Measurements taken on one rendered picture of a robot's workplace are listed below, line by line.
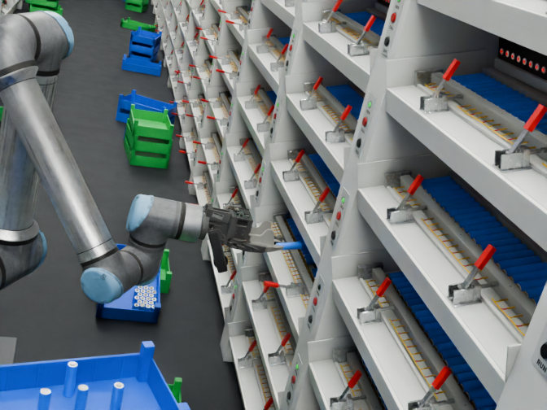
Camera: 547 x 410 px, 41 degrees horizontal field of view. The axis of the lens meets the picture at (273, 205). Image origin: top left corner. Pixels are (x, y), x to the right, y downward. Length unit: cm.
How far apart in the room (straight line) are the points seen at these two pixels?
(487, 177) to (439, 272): 19
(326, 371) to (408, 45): 67
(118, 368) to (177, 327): 113
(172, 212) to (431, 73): 70
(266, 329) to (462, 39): 99
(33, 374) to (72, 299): 125
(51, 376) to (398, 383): 59
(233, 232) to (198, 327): 83
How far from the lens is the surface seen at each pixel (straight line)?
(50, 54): 180
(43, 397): 126
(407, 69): 136
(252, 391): 212
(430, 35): 137
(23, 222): 200
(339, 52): 166
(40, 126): 167
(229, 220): 176
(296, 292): 179
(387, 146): 140
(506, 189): 95
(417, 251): 118
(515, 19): 102
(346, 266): 147
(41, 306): 254
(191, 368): 234
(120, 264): 169
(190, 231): 174
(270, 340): 198
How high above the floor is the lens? 131
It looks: 21 degrees down
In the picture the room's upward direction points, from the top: 14 degrees clockwise
